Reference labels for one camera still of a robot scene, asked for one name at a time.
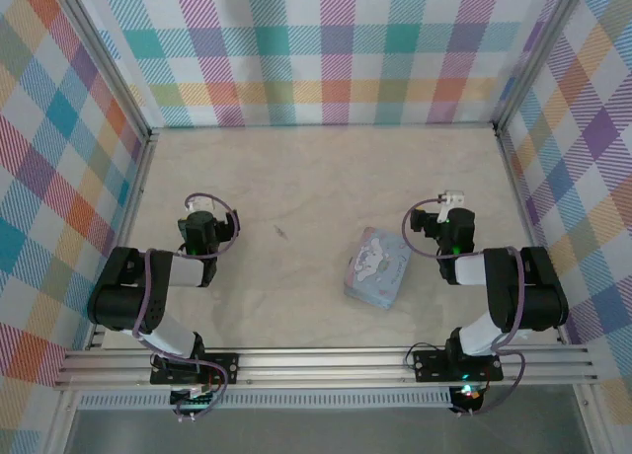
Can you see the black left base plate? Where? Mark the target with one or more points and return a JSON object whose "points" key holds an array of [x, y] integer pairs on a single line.
{"points": [[222, 367]]}

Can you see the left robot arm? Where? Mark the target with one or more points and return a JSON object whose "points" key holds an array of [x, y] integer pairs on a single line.
{"points": [[123, 301]]}

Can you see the right controller board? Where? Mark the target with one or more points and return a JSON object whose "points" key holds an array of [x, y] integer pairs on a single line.
{"points": [[466, 397]]}

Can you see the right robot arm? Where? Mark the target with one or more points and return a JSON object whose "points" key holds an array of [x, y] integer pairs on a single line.
{"points": [[528, 296]]}

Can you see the aluminium back rail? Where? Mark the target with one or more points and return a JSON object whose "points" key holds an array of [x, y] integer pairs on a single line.
{"points": [[321, 126]]}

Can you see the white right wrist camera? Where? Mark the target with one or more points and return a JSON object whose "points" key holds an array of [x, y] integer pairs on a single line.
{"points": [[451, 197]]}

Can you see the aluminium side rail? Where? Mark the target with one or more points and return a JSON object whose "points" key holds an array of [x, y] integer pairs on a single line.
{"points": [[127, 217], [518, 197]]}

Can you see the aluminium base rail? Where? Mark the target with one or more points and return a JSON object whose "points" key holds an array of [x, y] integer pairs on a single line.
{"points": [[321, 365]]}

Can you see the aluminium frame post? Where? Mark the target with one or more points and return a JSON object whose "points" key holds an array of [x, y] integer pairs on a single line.
{"points": [[534, 54], [106, 54]]}

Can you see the controller board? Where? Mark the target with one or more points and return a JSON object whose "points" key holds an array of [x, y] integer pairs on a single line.
{"points": [[466, 397], [190, 400]]}

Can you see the grey metal plate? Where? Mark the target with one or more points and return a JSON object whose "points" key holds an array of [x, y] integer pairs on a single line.
{"points": [[321, 431]]}

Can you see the left controller board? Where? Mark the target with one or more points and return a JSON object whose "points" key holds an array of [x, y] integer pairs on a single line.
{"points": [[190, 400]]}

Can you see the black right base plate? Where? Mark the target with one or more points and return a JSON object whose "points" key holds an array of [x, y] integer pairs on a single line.
{"points": [[429, 365]]}

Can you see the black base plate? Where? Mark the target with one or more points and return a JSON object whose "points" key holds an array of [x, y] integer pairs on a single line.
{"points": [[222, 367], [429, 365]]}

